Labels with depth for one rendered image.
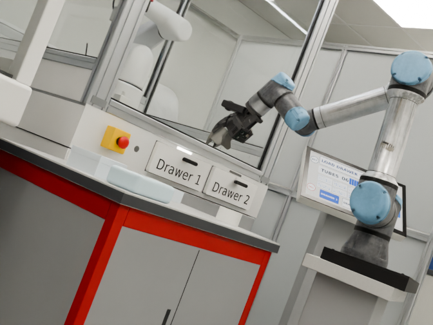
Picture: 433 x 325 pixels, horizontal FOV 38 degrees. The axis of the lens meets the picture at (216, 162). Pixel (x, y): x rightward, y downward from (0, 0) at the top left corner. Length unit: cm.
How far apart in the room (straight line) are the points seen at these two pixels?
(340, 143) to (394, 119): 202
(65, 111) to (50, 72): 20
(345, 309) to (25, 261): 94
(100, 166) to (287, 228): 259
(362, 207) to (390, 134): 24
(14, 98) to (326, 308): 109
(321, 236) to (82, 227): 165
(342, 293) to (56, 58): 120
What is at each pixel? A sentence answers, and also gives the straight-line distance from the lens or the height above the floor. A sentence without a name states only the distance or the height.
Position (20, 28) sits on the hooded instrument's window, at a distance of 158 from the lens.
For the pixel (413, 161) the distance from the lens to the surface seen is 368.
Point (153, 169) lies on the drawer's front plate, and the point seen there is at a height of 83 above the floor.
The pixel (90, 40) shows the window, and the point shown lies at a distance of 213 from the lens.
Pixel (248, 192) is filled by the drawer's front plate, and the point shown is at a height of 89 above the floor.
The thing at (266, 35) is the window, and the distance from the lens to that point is 255.
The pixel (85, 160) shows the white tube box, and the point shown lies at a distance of 158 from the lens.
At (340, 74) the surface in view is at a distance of 417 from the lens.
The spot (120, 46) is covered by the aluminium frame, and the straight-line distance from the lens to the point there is 204.
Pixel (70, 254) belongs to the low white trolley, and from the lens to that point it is 147.
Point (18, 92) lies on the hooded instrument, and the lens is 158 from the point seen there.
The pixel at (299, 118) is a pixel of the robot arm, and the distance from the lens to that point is 204.
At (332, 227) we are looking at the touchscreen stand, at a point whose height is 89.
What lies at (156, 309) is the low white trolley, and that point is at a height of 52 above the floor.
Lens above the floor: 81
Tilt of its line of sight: 3 degrees up
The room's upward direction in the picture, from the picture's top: 21 degrees clockwise
